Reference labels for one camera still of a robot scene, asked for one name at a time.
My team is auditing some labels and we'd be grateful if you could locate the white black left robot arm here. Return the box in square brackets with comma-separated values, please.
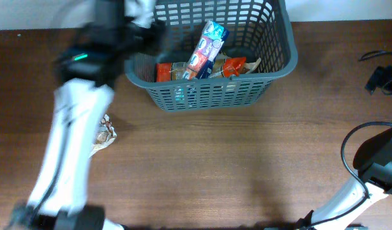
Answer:
[7, 1, 165, 230]

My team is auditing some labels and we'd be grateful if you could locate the brown beige snack bag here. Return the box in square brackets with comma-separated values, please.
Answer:
[89, 114, 117, 157]

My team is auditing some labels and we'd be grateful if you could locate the grey plastic mesh basket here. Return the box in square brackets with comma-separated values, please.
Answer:
[125, 0, 298, 112]

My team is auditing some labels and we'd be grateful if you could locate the red orange pasta package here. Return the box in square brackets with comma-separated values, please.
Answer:
[156, 57, 252, 82]

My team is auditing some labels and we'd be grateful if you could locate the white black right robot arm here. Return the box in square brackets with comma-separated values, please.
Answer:
[296, 121, 392, 229]

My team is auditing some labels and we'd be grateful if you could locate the beige bread bun package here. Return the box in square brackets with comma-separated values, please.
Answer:
[241, 57, 262, 74]

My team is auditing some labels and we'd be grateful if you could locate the Kleenex tissue pack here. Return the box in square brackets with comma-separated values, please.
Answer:
[182, 20, 229, 80]

